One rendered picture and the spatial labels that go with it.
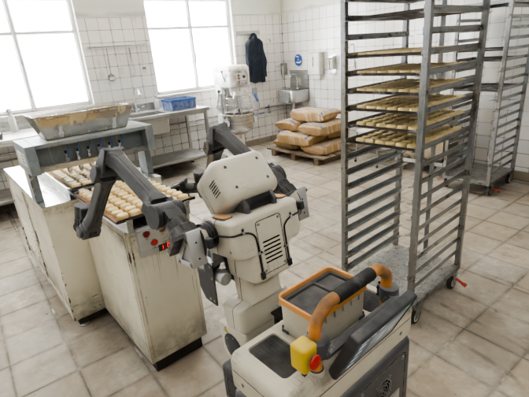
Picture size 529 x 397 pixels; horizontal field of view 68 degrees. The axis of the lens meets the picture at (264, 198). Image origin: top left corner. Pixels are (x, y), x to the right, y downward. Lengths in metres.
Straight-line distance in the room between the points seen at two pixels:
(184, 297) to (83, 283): 0.77
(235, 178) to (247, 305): 0.43
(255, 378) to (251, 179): 0.56
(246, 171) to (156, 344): 1.27
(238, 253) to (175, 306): 1.06
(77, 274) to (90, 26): 3.86
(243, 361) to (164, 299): 1.07
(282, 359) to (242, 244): 0.33
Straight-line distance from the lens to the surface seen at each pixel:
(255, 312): 1.38
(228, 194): 1.16
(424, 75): 2.01
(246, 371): 1.11
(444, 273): 2.81
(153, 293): 2.08
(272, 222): 1.23
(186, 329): 2.29
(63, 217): 2.54
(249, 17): 6.98
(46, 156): 2.53
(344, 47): 2.24
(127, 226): 1.86
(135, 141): 2.67
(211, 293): 1.41
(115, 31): 5.96
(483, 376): 2.37
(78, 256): 2.63
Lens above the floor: 1.56
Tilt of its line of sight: 21 degrees down
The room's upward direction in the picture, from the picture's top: 4 degrees counter-clockwise
